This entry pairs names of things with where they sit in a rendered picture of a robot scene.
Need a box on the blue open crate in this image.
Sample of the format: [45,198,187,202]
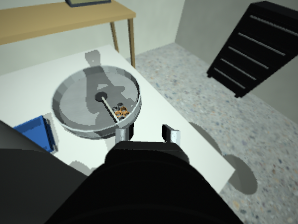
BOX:
[13,115,58,155]

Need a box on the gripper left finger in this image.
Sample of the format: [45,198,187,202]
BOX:
[115,123,134,145]

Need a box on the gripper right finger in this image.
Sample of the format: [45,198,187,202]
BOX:
[162,124,181,147]

